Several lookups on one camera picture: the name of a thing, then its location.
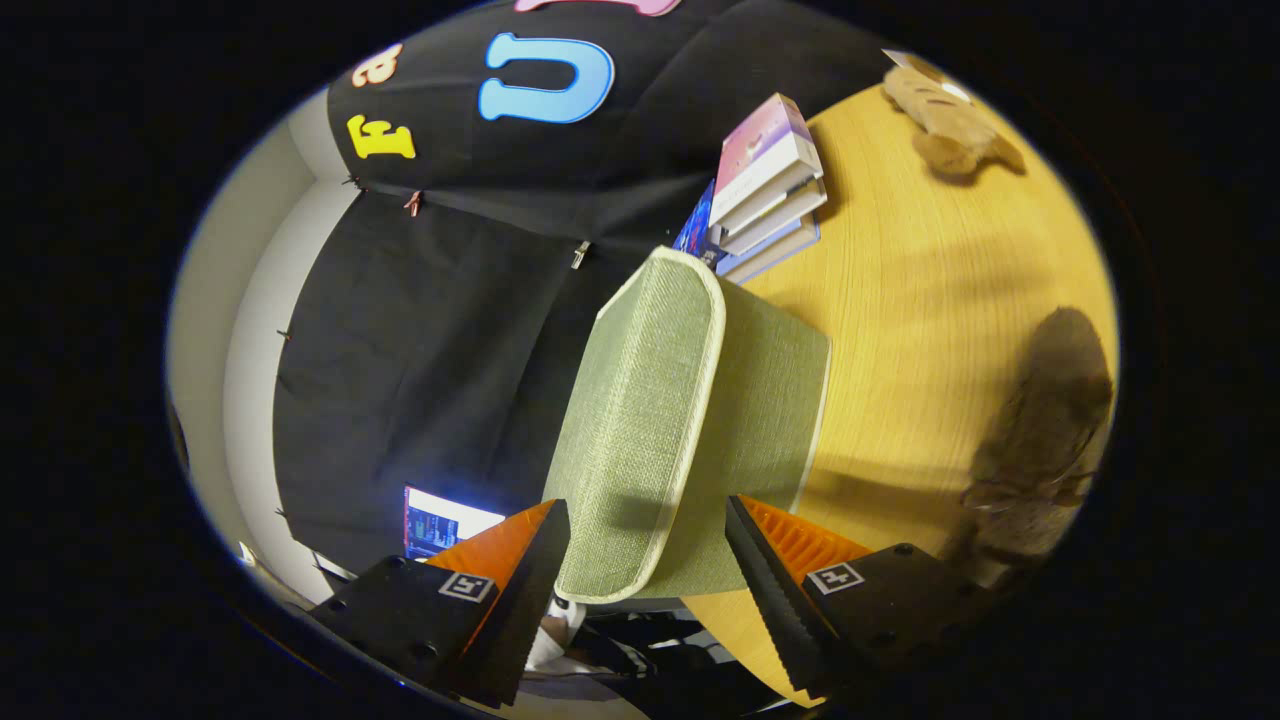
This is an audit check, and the black backdrop cloth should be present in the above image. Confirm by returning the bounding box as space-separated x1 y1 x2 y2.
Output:
272 0 891 576

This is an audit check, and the brown striped plush toy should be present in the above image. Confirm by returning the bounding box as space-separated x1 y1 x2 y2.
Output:
882 50 1027 179

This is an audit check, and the pink cover book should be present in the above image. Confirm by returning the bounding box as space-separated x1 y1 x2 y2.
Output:
708 93 823 227

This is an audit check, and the light blue book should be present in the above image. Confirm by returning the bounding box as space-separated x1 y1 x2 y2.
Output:
715 215 823 286

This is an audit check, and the white paperback book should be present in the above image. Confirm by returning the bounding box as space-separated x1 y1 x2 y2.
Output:
718 178 829 257

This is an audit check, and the dark blue book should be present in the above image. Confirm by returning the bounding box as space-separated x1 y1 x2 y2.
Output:
672 180 723 267

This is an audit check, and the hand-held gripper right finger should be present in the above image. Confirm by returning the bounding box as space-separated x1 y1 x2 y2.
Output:
725 495 1001 701

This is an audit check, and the brown fuzzy shoe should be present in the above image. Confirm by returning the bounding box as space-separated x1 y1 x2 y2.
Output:
940 305 1116 591

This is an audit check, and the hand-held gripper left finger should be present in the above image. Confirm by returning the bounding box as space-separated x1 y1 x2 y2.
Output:
310 498 571 709

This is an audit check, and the lit computer monitor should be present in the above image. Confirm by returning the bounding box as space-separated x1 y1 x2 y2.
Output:
404 486 507 561

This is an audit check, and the green fabric storage box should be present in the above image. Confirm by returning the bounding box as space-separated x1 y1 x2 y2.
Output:
543 246 833 606

